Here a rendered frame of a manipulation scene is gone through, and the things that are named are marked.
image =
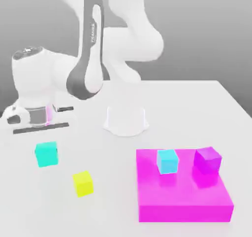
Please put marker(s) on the small purple cube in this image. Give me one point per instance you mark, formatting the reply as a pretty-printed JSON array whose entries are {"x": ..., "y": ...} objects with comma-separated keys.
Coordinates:
[{"x": 207, "y": 160}]

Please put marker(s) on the large magenta box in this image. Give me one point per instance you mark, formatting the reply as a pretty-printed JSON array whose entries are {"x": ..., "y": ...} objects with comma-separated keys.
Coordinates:
[{"x": 183, "y": 197}]

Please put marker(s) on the small yellow cube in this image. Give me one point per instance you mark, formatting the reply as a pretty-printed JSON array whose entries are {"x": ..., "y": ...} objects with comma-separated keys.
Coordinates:
[{"x": 83, "y": 184}]

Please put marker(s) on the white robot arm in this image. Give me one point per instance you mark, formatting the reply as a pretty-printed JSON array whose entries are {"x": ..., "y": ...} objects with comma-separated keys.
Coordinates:
[{"x": 126, "y": 34}]

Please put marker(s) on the small turquoise cube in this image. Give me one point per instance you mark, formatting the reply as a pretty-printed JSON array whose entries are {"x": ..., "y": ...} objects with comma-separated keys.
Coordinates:
[{"x": 46, "y": 154}]

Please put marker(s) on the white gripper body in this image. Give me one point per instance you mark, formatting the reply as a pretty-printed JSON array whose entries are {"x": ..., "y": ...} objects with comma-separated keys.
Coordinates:
[{"x": 41, "y": 127}]

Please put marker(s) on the small light blue cube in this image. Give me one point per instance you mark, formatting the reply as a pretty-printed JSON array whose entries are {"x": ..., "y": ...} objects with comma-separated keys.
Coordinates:
[{"x": 167, "y": 162}]

